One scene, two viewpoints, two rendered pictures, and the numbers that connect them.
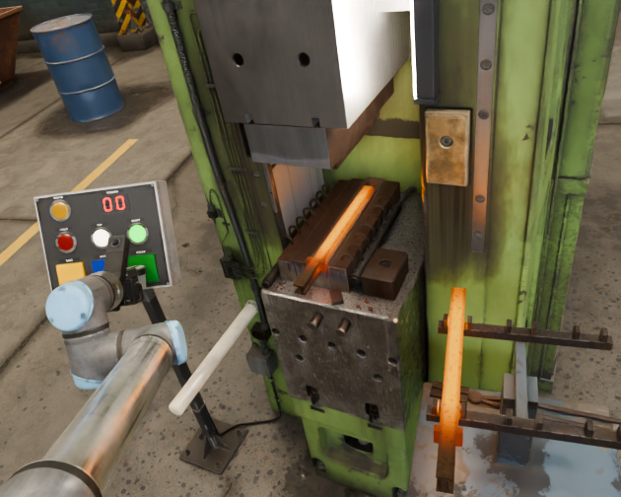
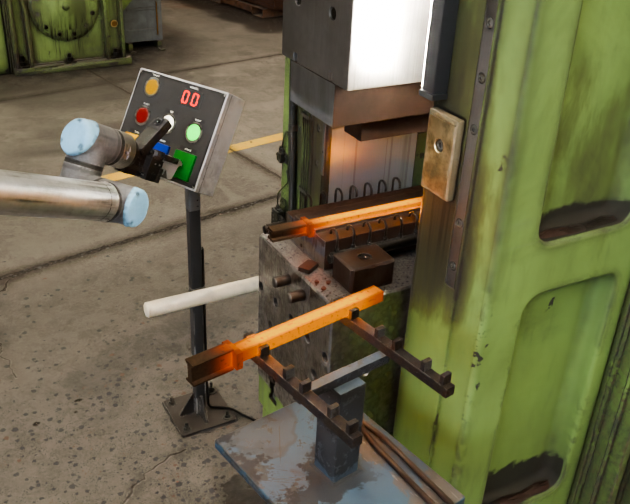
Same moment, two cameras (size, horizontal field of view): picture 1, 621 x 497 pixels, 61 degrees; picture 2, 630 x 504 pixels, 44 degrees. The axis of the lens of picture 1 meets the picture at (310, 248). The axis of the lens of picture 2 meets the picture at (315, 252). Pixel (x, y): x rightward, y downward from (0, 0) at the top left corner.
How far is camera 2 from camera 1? 0.89 m
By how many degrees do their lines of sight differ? 24
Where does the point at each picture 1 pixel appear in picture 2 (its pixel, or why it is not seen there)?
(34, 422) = (82, 305)
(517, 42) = (506, 64)
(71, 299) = (80, 130)
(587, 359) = not seen: outside the picture
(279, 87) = (316, 33)
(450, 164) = (438, 171)
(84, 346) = (71, 171)
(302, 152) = (318, 102)
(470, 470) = (286, 455)
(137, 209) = (204, 111)
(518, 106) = (500, 131)
